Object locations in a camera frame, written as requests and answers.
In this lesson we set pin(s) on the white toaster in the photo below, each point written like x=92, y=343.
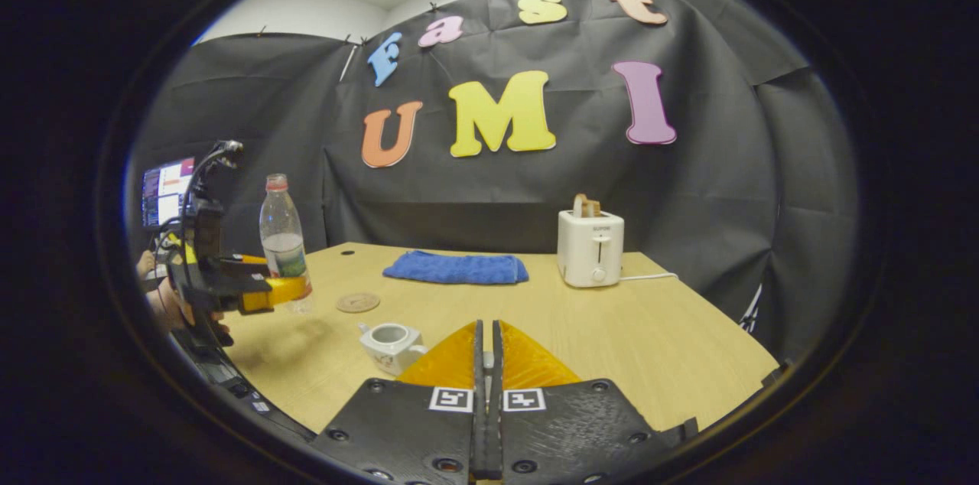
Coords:
x=589, y=252

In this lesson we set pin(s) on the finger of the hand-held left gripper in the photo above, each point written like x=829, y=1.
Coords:
x=248, y=259
x=279, y=292

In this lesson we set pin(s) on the toast slices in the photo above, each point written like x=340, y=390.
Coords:
x=587, y=206

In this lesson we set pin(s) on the blue towel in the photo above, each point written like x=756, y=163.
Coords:
x=455, y=268

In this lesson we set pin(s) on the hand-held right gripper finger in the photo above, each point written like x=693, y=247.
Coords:
x=479, y=431
x=496, y=431

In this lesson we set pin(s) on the clear plastic water bottle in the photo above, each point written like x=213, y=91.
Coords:
x=283, y=225

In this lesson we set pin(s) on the round brown coaster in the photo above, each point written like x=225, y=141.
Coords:
x=358, y=302

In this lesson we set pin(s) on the black backdrop cloth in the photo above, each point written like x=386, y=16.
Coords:
x=688, y=187

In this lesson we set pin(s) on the computer monitor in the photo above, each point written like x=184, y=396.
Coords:
x=168, y=190

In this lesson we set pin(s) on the white teacup lid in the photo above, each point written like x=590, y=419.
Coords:
x=488, y=359

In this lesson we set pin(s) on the white ceramic teacup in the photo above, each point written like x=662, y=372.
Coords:
x=386, y=351

